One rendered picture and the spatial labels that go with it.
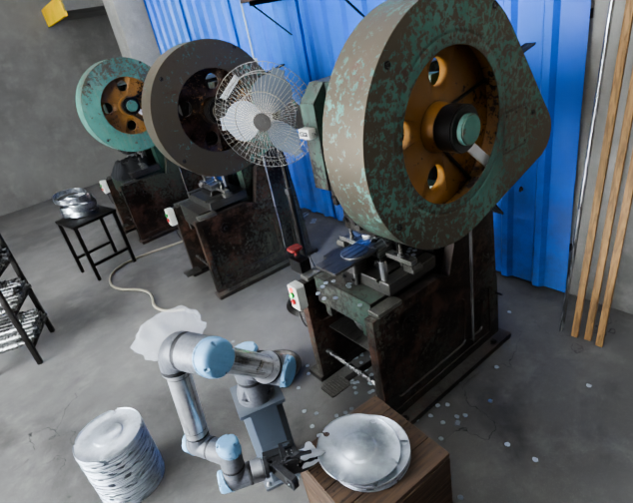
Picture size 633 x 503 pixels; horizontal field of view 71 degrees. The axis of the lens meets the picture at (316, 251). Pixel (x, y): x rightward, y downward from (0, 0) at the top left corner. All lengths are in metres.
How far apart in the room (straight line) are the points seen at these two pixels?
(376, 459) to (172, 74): 2.28
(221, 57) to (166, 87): 0.39
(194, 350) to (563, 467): 1.53
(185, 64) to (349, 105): 1.75
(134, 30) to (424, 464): 6.02
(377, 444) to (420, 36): 1.31
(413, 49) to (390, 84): 0.13
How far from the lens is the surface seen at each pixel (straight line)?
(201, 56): 2.97
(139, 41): 6.68
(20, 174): 8.09
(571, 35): 2.60
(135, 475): 2.30
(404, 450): 1.71
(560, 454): 2.23
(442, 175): 1.70
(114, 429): 2.29
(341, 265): 1.92
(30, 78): 8.05
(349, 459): 1.67
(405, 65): 1.38
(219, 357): 1.34
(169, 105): 2.89
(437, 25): 1.48
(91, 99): 4.52
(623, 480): 2.21
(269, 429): 1.94
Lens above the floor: 1.73
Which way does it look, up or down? 27 degrees down
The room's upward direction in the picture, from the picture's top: 12 degrees counter-clockwise
